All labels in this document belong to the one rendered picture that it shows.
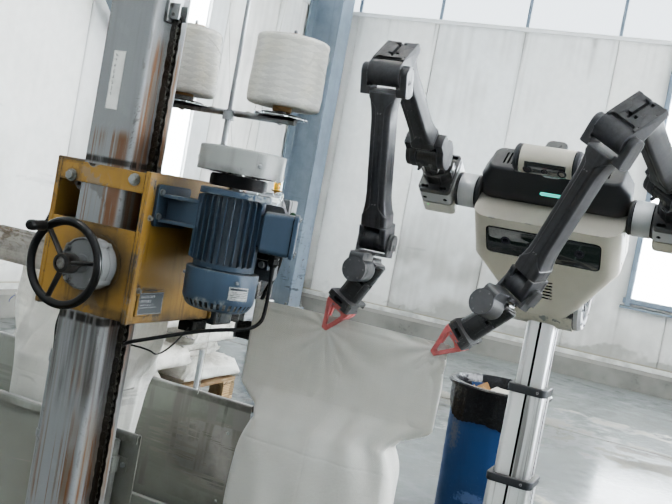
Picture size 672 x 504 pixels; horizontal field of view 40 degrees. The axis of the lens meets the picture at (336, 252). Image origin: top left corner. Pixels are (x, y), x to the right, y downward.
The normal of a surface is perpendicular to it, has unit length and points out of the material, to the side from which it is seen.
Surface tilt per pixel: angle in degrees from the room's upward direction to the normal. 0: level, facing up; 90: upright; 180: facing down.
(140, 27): 90
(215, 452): 90
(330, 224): 90
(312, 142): 90
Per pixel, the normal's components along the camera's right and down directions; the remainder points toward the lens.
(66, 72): 0.90, 0.18
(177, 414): -0.40, -0.03
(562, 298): -0.43, 0.61
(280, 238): 0.00, 0.05
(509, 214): -0.12, -0.77
